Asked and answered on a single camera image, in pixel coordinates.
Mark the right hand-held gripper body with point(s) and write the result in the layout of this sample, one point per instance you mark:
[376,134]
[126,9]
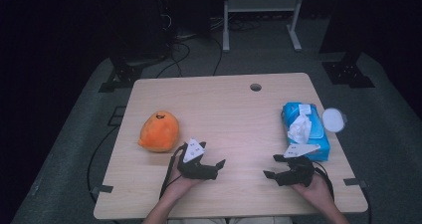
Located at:
[298,172]

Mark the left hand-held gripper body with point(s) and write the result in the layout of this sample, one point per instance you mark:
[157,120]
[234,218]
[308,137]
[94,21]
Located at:
[194,151]

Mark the white wet wipe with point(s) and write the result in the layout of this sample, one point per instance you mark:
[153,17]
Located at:
[300,129]

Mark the orange plush toy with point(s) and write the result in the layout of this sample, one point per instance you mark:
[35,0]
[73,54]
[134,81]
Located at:
[159,132]

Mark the blue wet wipes pack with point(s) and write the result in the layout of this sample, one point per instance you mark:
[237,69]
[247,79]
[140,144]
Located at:
[320,131]

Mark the person's right hand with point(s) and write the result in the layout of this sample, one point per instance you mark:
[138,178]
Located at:
[316,192]

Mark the person's left hand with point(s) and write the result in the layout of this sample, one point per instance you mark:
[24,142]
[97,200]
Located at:
[179,184]

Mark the grey tape strip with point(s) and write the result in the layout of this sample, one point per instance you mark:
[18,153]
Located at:
[355,182]
[101,188]

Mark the black stand base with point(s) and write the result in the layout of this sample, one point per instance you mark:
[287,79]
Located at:
[346,74]
[121,78]

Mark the white metal stand frame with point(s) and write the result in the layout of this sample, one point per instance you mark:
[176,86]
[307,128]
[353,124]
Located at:
[258,4]

